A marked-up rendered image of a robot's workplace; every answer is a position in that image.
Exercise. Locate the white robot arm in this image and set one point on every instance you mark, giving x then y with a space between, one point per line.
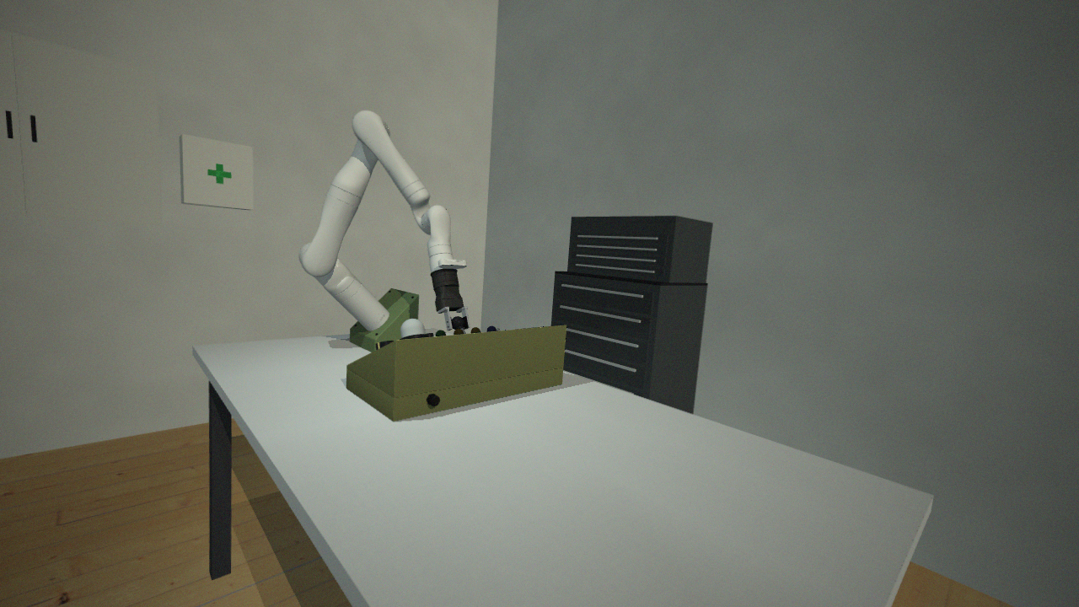
319 258

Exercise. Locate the olive green control panel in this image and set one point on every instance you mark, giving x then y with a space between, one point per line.
421 373

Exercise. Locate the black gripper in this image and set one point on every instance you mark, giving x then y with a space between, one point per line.
446 286

